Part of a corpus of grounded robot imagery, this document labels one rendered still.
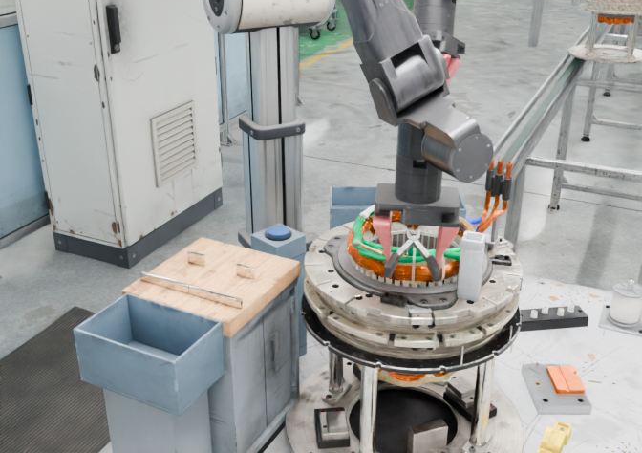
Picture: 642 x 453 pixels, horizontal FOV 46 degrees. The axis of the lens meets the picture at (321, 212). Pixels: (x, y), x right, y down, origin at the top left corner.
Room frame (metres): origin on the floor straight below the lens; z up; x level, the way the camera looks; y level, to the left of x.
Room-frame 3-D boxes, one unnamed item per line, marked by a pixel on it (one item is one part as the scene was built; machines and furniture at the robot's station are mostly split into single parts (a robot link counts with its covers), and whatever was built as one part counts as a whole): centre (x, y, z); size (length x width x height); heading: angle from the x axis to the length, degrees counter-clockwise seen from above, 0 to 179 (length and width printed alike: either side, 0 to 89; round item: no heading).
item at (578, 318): (1.32, -0.46, 0.79); 0.15 x 0.05 x 0.02; 98
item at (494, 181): (1.02, -0.26, 1.21); 0.04 x 0.04 x 0.03; 67
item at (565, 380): (1.10, -0.43, 0.80); 0.07 x 0.05 x 0.01; 0
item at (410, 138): (0.85, -0.12, 1.34); 0.07 x 0.06 x 0.07; 28
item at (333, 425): (0.95, -0.02, 0.83); 0.05 x 0.04 x 0.02; 5
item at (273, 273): (1.00, 0.16, 1.05); 0.20 x 0.19 x 0.02; 153
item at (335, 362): (1.06, -0.03, 0.91); 0.02 x 0.02 x 0.21
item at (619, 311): (1.32, -0.62, 0.82); 0.06 x 0.06 x 0.06
